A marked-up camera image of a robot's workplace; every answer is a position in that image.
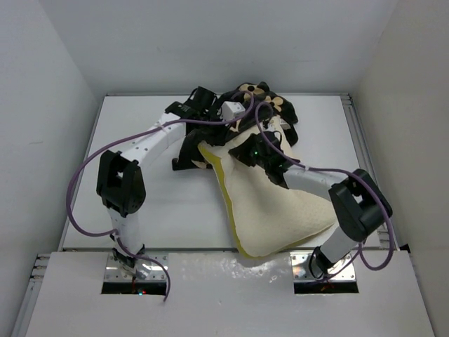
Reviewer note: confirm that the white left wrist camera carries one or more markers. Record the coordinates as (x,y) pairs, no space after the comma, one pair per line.
(231,110)

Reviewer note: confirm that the cream contoured pillow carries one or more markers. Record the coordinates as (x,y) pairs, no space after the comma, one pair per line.
(264,218)

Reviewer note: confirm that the metal base plate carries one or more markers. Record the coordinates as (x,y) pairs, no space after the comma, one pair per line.
(342,271)
(143,272)

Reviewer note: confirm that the aluminium frame rail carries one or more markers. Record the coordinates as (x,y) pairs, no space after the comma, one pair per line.
(364,159)
(30,297)

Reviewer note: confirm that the aluminium frame rail left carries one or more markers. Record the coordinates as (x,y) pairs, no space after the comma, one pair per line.
(30,297)

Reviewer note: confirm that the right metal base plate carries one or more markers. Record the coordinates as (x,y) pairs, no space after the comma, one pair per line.
(342,271)

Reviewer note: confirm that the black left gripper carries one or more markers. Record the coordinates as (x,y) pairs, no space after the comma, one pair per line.
(217,115)

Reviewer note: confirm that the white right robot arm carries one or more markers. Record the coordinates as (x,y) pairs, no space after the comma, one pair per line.
(358,203)

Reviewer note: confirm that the aluminium frame rail right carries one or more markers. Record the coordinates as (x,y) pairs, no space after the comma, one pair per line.
(364,159)

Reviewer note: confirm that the black floral plush pillowcase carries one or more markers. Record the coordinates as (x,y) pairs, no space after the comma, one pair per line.
(249,95)

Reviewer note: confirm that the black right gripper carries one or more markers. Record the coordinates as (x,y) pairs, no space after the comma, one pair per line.
(242,151)

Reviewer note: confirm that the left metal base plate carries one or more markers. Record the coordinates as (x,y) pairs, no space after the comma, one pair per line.
(143,272)

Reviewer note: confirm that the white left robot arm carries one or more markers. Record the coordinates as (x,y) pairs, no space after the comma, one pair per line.
(120,182)

